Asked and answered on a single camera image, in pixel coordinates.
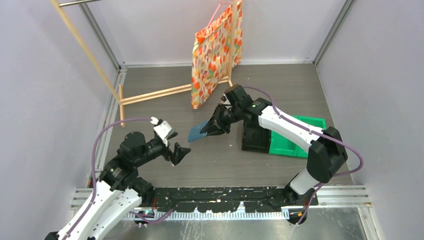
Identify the blue leather card holder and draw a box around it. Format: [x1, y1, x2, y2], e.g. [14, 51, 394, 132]
[187, 120, 208, 143]

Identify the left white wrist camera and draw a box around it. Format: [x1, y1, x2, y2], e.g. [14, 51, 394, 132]
[150, 117, 178, 147]

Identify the aluminium frame rail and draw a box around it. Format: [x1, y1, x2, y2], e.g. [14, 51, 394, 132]
[70, 185, 372, 211]

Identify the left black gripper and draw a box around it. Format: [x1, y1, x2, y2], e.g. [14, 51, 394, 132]
[134, 132, 191, 167]

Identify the pink clothes hanger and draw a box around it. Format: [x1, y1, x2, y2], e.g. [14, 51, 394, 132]
[206, 0, 233, 27]

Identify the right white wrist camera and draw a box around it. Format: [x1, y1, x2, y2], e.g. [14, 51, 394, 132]
[220, 94, 231, 106]

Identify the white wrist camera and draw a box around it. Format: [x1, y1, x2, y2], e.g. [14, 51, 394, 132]
[220, 94, 231, 106]
[150, 117, 178, 147]

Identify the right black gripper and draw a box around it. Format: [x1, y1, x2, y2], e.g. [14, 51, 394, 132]
[201, 104, 242, 137]

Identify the green plastic bin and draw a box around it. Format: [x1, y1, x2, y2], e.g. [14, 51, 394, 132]
[268, 115, 327, 159]

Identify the floral orange fabric bag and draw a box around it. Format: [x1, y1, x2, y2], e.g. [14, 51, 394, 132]
[191, 0, 243, 109]

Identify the wooden clothes rack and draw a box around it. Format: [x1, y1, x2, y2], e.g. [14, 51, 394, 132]
[51, 0, 237, 127]

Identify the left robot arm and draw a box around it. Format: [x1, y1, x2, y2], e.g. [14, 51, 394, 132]
[45, 131, 191, 240]

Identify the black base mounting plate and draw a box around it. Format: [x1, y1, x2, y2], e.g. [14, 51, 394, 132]
[139, 186, 315, 213]

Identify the black plastic bin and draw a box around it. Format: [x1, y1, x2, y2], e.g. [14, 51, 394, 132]
[241, 122, 272, 154]

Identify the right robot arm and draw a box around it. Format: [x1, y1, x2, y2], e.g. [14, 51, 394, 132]
[199, 84, 348, 205]

